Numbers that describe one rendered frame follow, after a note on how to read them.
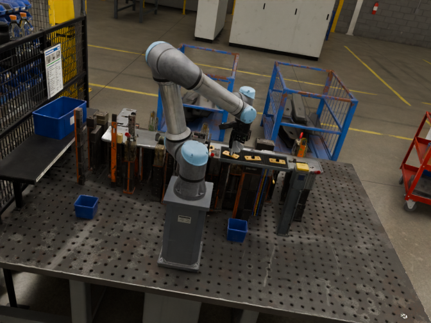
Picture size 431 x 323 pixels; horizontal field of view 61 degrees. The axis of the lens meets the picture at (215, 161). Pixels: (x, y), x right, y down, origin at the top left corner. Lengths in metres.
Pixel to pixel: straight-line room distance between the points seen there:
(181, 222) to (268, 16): 8.56
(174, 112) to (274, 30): 8.51
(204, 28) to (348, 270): 8.47
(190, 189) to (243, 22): 8.50
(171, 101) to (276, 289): 1.03
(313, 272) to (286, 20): 8.42
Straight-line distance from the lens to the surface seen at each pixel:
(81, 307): 2.09
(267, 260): 2.01
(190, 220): 1.66
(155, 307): 2.03
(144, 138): 2.30
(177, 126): 1.59
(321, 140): 4.94
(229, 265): 1.93
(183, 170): 1.57
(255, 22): 9.90
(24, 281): 2.83
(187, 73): 1.36
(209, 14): 9.89
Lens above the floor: 2.06
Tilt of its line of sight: 30 degrees down
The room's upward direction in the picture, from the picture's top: 10 degrees clockwise
